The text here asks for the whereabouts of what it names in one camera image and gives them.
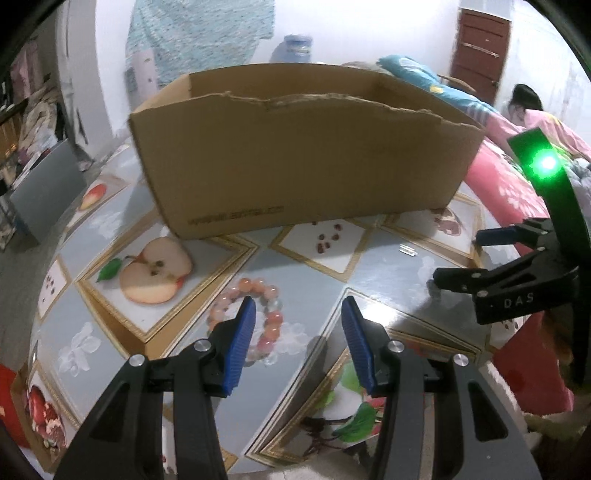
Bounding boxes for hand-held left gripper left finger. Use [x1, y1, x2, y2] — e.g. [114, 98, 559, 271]
[53, 295, 257, 480]

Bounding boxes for grey board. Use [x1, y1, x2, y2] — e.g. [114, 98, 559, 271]
[9, 138, 88, 245]

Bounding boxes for pink floral blanket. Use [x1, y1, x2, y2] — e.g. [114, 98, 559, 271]
[464, 111, 578, 411]

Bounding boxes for blue water jug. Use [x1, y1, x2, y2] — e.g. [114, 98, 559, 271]
[270, 33, 315, 63]

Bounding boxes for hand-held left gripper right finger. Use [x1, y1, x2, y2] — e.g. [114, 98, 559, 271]
[341, 295, 543, 480]

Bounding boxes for brown cardboard box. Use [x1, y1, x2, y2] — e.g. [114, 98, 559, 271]
[128, 62, 486, 241]

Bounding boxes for blue patterned pillow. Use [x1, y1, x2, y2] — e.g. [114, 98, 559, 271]
[376, 54, 497, 125]

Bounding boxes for brown wooden door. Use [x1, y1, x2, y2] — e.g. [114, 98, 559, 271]
[450, 7, 513, 104]

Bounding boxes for red container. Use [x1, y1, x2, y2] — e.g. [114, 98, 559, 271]
[0, 364, 33, 448]

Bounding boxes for teal hanging cloth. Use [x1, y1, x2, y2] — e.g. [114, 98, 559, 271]
[126, 0, 275, 86]

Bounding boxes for floral cloth bundle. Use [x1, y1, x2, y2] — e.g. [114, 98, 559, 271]
[18, 88, 65, 158]

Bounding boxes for wooden chair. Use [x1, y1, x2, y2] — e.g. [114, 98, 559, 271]
[436, 73, 474, 90]

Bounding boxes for fruit print tablecloth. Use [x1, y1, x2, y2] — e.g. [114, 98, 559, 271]
[25, 143, 522, 476]

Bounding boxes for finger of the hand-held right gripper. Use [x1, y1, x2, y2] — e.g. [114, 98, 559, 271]
[433, 240, 580, 297]
[475, 218, 555, 252]

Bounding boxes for pink bead bracelet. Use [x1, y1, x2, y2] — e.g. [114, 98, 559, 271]
[206, 276, 284, 367]

